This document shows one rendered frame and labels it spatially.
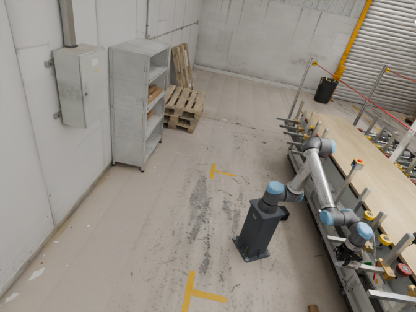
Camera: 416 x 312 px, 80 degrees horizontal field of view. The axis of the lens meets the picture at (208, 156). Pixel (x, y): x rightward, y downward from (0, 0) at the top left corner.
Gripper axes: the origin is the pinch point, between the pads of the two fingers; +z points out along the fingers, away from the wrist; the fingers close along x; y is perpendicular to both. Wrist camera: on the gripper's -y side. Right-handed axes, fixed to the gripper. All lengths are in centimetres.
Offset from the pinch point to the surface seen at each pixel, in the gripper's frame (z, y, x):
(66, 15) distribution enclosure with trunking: -94, 226, -93
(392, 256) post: -16.0, -30.1, -2.8
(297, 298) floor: 82, -12, -22
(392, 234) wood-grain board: -10, -51, -32
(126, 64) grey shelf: -48, 205, -166
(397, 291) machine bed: 15, -53, -1
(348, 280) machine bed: 60, -55, -36
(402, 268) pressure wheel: -9.6, -39.6, -0.5
